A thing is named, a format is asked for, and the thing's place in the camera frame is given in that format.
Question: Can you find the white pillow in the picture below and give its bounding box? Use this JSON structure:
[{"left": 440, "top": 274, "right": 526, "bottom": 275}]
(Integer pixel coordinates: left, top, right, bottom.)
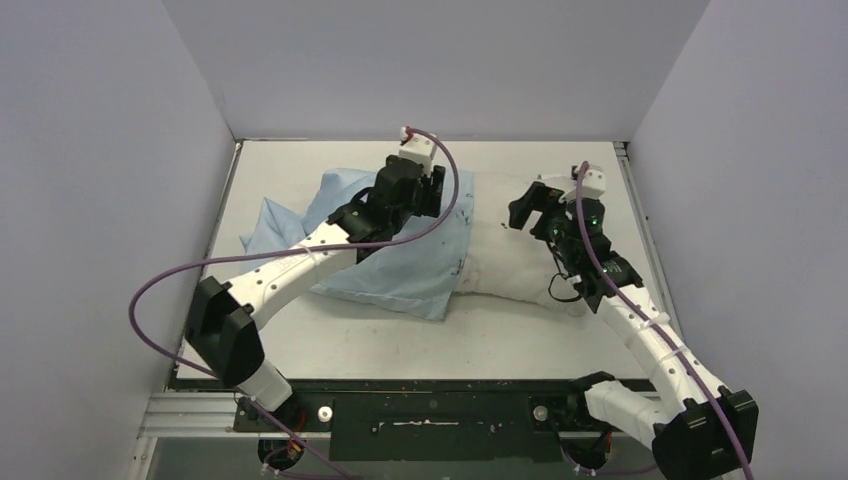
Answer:
[{"left": 455, "top": 172, "right": 588, "bottom": 317}]

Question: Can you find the light blue pillowcase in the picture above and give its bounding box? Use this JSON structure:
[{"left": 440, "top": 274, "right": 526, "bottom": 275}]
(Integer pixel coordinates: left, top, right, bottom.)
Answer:
[{"left": 240, "top": 168, "right": 474, "bottom": 321}]

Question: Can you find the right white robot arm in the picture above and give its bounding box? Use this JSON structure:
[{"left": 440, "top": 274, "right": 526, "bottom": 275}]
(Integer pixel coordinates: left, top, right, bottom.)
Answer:
[{"left": 508, "top": 181, "right": 759, "bottom": 479}]

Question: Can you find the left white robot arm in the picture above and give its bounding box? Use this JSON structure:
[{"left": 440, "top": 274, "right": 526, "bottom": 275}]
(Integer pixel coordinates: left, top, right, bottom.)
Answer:
[{"left": 184, "top": 155, "right": 446, "bottom": 430}]

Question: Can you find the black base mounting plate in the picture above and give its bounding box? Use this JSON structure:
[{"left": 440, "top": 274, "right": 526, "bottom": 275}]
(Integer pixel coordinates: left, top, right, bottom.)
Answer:
[{"left": 165, "top": 378, "right": 664, "bottom": 464}]

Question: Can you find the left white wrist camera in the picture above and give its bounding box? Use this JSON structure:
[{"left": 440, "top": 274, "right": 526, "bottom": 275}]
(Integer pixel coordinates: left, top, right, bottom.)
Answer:
[{"left": 398, "top": 129, "right": 437, "bottom": 176}]

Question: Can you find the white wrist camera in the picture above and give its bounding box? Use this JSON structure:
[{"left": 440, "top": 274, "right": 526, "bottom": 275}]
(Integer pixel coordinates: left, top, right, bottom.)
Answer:
[
  {"left": 398, "top": 129, "right": 437, "bottom": 176},
  {"left": 559, "top": 164, "right": 607, "bottom": 204}
]

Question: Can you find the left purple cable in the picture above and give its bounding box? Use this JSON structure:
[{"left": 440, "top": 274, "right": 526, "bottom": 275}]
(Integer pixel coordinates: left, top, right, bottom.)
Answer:
[{"left": 128, "top": 125, "right": 461, "bottom": 480}]

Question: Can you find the purple cable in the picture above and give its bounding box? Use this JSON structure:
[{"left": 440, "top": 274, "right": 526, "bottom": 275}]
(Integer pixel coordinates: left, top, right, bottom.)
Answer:
[
  {"left": 574, "top": 160, "right": 757, "bottom": 480},
  {"left": 128, "top": 125, "right": 461, "bottom": 480}
]

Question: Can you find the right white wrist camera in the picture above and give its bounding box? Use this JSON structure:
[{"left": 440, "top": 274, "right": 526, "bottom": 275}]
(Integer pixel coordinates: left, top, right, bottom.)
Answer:
[{"left": 559, "top": 164, "right": 607, "bottom": 204}]

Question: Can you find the black loop cable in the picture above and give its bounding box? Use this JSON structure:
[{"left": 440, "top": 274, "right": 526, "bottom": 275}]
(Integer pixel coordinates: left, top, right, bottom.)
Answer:
[{"left": 547, "top": 254, "right": 588, "bottom": 305}]

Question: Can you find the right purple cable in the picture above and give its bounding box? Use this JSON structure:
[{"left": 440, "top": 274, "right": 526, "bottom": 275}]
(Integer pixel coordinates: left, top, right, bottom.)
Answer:
[{"left": 574, "top": 160, "right": 757, "bottom": 480}]

